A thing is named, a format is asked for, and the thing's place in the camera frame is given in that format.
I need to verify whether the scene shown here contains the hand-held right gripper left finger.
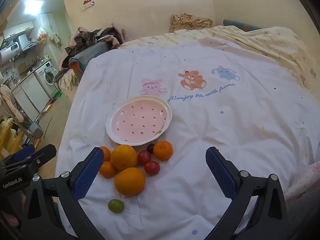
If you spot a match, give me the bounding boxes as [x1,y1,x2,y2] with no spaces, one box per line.
[20,147,105,240]

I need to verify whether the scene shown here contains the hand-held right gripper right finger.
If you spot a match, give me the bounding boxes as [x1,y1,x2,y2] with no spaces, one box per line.
[204,146,289,240]

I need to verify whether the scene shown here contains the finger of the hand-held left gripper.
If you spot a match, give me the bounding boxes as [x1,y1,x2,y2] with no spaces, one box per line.
[0,144,36,166]
[5,144,57,173]

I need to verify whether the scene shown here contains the small tangerine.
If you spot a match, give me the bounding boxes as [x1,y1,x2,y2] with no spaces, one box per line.
[99,146,111,162]
[153,140,174,161]
[99,161,117,179]

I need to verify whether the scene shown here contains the large orange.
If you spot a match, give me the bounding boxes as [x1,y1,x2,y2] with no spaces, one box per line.
[110,144,138,172]
[114,167,146,197]

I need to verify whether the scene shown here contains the red cherry tomato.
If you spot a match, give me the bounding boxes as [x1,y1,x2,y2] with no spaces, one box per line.
[137,150,152,165]
[144,161,161,176]

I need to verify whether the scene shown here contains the pink dotted ceramic plate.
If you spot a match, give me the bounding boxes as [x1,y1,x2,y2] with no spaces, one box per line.
[105,95,173,147]

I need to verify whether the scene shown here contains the yellow wooden rack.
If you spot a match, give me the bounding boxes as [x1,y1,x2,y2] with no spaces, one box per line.
[0,115,28,155]

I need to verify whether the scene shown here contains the green grape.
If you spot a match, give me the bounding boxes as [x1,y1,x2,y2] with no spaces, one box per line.
[108,199,125,214]

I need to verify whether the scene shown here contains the white floor cabinet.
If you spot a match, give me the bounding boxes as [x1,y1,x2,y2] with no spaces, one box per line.
[11,75,50,120]

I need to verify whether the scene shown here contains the pink hanging towel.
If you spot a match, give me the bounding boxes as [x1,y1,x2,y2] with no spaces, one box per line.
[0,84,23,120]

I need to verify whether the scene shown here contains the white printed blanket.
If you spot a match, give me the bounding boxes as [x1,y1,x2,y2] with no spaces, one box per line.
[56,34,320,240]

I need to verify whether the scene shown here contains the white washing machine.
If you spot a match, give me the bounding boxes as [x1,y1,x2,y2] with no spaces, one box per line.
[34,60,60,98]

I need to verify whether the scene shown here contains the beige hanging cloth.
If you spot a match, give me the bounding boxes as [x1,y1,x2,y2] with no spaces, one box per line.
[59,69,80,92]

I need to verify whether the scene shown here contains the white water heater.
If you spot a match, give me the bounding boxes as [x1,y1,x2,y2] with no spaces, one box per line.
[0,41,22,64]

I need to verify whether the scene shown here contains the blue grey folded garment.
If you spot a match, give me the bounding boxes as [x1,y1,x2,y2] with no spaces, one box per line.
[69,42,110,73]

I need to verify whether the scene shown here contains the orange plastic bag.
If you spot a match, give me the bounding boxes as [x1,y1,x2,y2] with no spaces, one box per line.
[37,26,48,42]

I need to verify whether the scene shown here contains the pile of dark clothes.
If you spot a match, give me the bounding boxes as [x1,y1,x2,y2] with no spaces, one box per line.
[65,26,130,55]

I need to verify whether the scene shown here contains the tall white cabinet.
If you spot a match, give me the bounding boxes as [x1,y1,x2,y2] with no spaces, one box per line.
[39,12,63,45]

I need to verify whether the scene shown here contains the pale yellow printed quilt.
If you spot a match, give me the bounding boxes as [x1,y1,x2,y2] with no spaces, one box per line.
[120,25,320,100]

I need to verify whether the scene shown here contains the teal pillow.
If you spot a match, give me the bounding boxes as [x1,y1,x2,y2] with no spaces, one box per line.
[223,19,263,32]

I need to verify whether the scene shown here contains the white wall cabinets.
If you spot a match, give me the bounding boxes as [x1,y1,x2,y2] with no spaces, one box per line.
[4,20,35,39]

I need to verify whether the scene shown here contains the red wall hook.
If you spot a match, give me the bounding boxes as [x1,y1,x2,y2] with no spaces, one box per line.
[81,0,96,12]

